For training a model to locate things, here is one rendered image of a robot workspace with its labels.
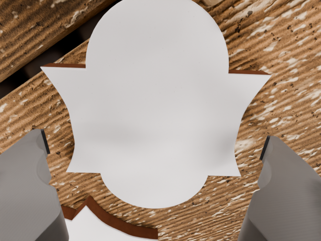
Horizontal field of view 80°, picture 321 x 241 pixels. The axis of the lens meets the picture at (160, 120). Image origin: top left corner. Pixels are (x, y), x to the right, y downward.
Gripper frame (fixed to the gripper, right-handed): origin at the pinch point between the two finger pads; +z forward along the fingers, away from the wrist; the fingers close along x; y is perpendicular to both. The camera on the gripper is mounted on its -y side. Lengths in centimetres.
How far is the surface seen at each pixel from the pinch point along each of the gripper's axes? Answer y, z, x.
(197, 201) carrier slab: 7.8, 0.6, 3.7
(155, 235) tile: 11.5, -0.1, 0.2
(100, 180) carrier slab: 5.6, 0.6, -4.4
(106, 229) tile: 10.0, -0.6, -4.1
